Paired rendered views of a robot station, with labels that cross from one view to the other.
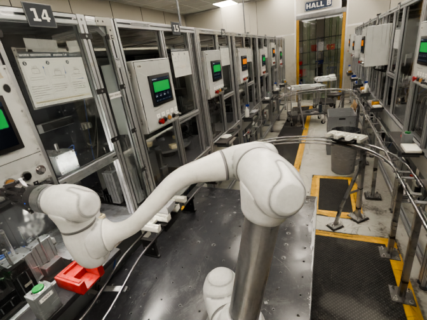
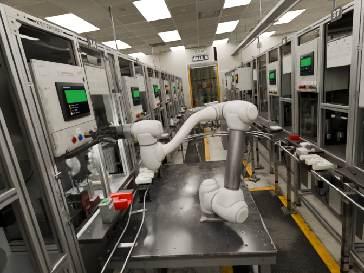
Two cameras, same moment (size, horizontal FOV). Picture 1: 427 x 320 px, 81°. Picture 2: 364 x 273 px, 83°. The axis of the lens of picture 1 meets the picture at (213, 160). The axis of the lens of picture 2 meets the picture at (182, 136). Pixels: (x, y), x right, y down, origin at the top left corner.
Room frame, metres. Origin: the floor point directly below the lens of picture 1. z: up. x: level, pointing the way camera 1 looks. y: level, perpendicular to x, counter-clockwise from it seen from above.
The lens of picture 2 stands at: (-0.49, 0.61, 1.62)
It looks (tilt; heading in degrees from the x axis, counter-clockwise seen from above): 13 degrees down; 341
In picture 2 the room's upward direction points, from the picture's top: 7 degrees counter-clockwise
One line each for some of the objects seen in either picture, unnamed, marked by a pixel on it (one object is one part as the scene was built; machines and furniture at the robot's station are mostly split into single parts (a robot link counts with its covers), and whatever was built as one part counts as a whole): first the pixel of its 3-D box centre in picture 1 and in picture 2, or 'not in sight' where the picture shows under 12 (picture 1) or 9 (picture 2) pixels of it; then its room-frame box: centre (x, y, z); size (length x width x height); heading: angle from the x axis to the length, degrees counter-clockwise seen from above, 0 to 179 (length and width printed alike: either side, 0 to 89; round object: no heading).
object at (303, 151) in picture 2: not in sight; (305, 149); (0.88, -1.04, 0.92); 0.13 x 0.10 x 0.09; 65
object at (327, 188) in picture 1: (333, 193); (236, 169); (2.68, -1.44, 0.01); 1.00 x 0.55 x 0.01; 155
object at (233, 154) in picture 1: (251, 160); (223, 110); (0.75, -0.12, 1.44); 0.18 x 0.14 x 0.13; 101
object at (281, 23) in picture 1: (239, 58); (149, 92); (9.44, -1.40, 1.65); 3.78 x 0.08 x 3.30; 65
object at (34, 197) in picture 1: (47, 199); (130, 131); (0.70, 0.52, 1.42); 0.09 x 0.06 x 0.09; 155
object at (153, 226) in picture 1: (165, 214); (148, 175); (1.43, 0.37, 0.84); 0.36 x 0.14 x 0.10; 155
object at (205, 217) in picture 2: not in sight; (211, 209); (0.78, 0.03, 0.71); 0.22 x 0.18 x 0.06; 155
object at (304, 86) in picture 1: (305, 103); (202, 119); (6.00, -2.40, 0.48); 0.88 x 0.56 x 0.96; 83
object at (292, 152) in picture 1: (292, 134); (197, 140); (5.23, -1.81, 0.01); 5.85 x 0.59 x 0.01; 155
